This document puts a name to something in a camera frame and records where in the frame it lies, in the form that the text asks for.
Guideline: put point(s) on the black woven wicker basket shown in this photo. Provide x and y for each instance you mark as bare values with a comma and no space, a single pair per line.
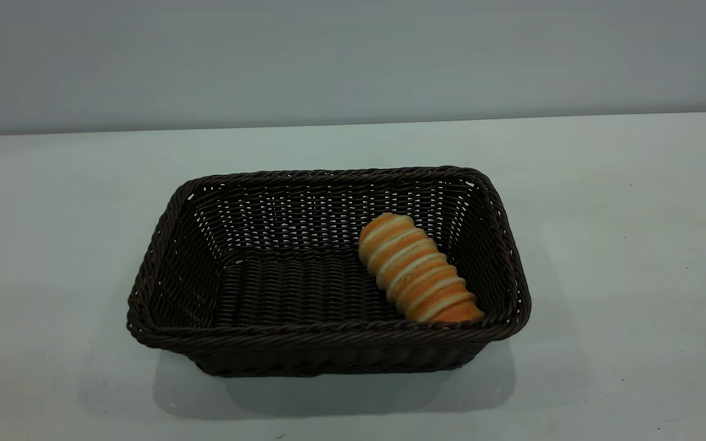
279,294

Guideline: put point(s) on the ridged orange bread loaf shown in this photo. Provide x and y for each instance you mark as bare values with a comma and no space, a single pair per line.
417,269

